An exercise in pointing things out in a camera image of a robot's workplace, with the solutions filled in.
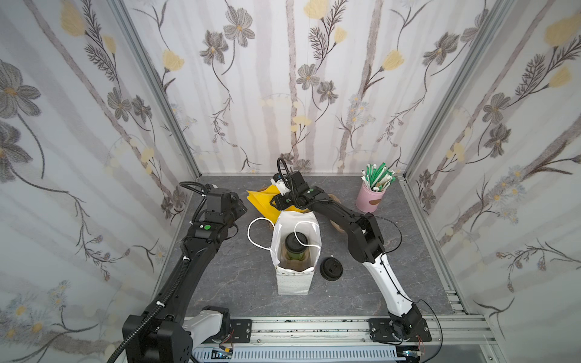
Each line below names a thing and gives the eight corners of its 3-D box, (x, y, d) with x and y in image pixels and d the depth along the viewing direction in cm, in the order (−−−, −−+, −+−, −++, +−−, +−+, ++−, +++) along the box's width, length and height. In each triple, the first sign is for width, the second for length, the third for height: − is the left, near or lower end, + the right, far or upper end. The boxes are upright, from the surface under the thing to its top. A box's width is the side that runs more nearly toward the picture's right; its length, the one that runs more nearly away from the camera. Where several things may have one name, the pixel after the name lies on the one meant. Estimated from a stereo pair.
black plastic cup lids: (320, 280, 87) (321, 277, 84) (319, 261, 92) (319, 257, 89) (342, 280, 87) (344, 277, 84) (340, 261, 92) (341, 257, 89)
